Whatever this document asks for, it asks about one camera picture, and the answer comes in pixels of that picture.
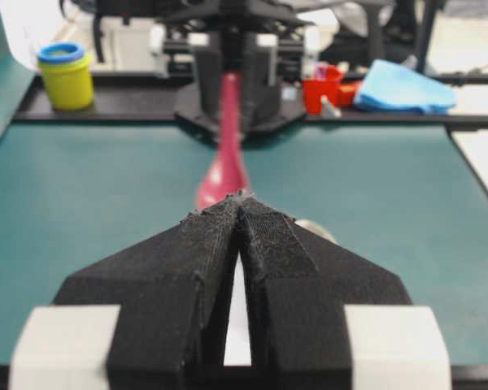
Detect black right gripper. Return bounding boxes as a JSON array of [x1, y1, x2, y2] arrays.
[[149, 22, 320, 139]]

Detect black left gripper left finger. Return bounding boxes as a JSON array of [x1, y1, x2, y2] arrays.
[[7, 198, 245, 390]]

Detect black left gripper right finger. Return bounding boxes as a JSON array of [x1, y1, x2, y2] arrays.
[[235, 193, 452, 390]]

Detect red plastic spoon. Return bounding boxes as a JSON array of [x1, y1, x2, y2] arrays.
[[196, 72, 250, 210]]

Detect small red block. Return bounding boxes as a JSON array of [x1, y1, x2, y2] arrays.
[[338, 80, 363, 107]]

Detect red cup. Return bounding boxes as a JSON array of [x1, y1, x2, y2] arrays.
[[303, 63, 343, 115]]

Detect green table mat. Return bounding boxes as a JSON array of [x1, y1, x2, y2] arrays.
[[0, 0, 488, 366]]

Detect blue folded cloth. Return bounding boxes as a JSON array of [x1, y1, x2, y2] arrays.
[[353, 59, 457, 115]]

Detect yellow stacked cups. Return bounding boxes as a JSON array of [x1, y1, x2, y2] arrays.
[[37, 42, 94, 111]]

